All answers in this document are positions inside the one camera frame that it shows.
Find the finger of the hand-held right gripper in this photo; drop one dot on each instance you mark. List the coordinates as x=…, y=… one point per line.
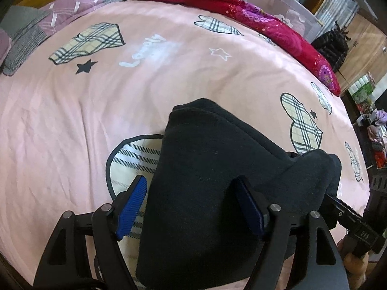
x=338, y=207

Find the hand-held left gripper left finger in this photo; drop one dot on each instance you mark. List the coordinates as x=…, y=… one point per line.
x=131, y=208

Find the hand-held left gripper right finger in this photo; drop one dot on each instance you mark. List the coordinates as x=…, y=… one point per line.
x=249, y=208

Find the black pants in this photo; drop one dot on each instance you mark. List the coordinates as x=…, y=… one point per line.
x=205, y=163

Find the person's right hand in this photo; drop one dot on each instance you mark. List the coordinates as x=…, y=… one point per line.
x=352, y=262

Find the pile of colourful clothes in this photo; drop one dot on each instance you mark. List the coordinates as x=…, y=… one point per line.
x=378, y=139

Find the pink printed bedsheet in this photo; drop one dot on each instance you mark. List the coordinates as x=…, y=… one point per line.
x=75, y=120

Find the green boxes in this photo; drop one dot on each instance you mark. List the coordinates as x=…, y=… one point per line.
x=362, y=89

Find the black jacket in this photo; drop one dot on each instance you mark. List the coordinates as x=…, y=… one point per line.
x=331, y=48

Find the wooden wardrobe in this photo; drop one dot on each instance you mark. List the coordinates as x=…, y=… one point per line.
x=365, y=45

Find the purple and grey pillow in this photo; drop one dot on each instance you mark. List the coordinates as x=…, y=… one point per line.
x=24, y=36
x=75, y=4

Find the striped curtain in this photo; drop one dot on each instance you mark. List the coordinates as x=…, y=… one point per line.
x=335, y=3

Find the grey bed guard rail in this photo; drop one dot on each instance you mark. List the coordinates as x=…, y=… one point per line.
x=297, y=21

